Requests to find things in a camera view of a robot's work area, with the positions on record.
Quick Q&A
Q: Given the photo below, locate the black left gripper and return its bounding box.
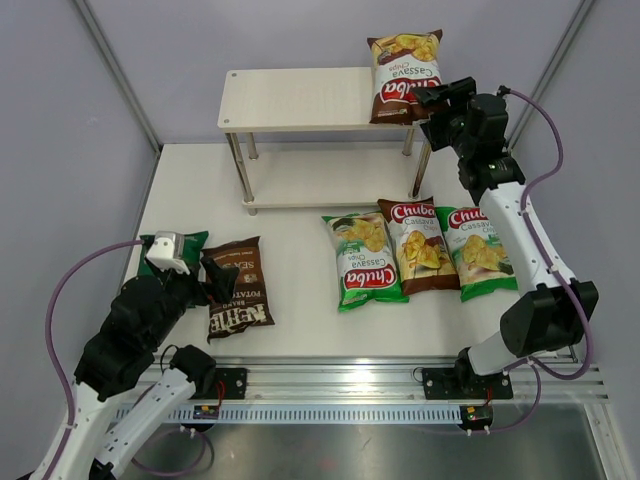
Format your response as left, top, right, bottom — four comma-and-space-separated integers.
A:
147, 256, 239, 347

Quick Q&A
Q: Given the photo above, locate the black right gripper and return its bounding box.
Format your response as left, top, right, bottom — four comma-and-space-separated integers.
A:
412, 78, 477, 160

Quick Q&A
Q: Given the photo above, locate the brown Chuba cassava chips bag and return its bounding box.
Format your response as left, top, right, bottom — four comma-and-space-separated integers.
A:
367, 29, 443, 125

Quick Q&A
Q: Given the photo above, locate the brown Chuba bag text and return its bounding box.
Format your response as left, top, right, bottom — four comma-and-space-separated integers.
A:
377, 197, 460, 296

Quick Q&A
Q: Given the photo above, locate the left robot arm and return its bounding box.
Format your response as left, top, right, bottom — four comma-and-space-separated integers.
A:
29, 258, 239, 479

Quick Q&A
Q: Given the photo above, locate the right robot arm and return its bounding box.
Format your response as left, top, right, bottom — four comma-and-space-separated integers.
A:
412, 77, 599, 400

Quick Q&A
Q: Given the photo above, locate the brown Kettle potato chips bag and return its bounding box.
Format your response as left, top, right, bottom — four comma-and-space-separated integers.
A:
202, 236, 275, 343

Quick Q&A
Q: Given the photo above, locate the green Chuba cassava chips bag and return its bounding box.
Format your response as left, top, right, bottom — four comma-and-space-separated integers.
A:
322, 211, 409, 312

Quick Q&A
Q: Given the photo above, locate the white two-tier shelf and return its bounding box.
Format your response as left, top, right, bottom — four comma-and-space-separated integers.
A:
218, 67, 430, 215

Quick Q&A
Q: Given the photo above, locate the green Real hand cooked bag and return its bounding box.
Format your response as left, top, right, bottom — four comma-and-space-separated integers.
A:
137, 231, 209, 275

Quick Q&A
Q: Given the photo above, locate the green Chuba bag right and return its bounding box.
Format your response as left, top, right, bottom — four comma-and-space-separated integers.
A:
436, 206, 518, 302

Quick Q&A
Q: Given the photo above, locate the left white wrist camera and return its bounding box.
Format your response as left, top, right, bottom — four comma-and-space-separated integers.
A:
145, 231, 190, 275

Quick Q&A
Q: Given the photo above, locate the aluminium mounting rail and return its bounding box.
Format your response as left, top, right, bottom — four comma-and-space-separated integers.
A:
67, 362, 609, 406

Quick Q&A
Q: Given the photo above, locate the white slotted cable duct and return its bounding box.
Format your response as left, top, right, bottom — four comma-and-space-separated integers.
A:
117, 403, 464, 426

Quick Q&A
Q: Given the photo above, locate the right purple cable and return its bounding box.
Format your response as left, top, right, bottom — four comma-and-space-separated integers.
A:
499, 85, 596, 431

